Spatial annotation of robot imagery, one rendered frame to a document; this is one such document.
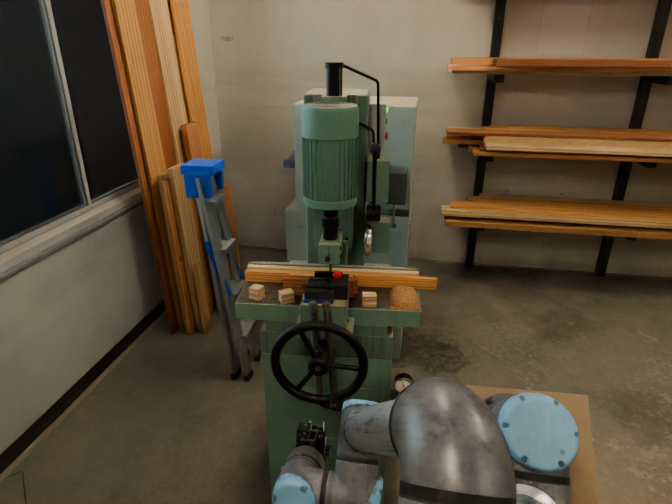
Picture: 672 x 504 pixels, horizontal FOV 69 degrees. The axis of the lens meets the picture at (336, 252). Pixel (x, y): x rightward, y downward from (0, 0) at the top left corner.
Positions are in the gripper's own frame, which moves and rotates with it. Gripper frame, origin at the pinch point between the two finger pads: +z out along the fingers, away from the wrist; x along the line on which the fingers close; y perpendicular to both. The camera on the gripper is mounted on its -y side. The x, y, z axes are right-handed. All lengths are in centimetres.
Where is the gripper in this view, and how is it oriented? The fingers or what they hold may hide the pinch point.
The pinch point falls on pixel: (317, 435)
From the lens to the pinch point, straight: 142.0
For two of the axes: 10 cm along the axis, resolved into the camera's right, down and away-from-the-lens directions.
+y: 0.4, -10.0, -0.5
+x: -9.9, -0.4, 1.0
